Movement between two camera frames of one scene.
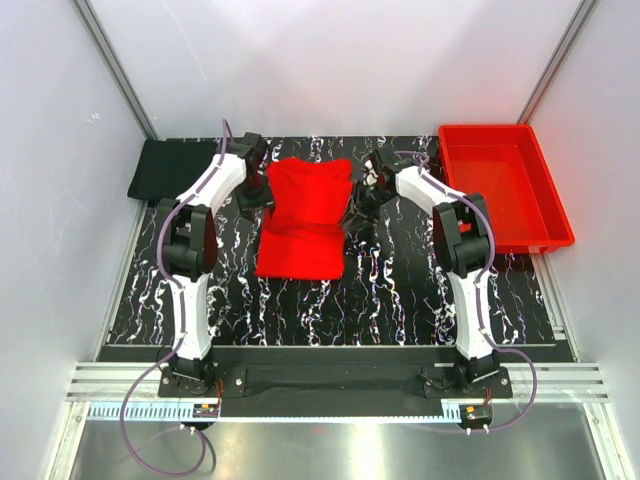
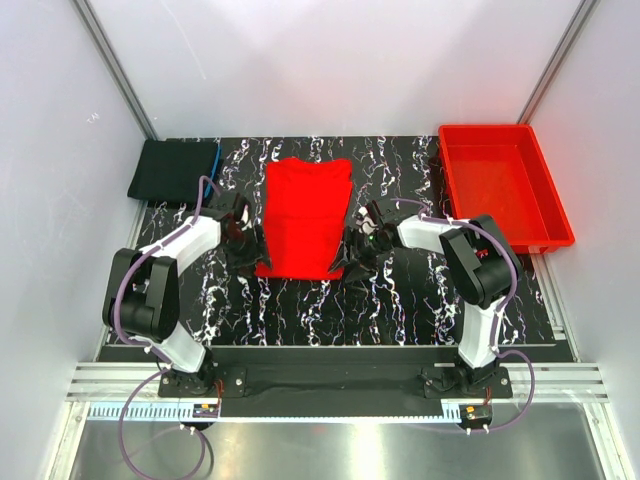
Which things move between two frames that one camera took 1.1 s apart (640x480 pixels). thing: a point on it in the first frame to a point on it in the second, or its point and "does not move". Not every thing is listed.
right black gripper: (364, 213) to (369, 266)
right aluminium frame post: (556, 62) does not move
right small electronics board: (476, 412) does not move
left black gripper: (261, 202) to (256, 254)
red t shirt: (301, 236) does not move
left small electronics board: (206, 410) does not move
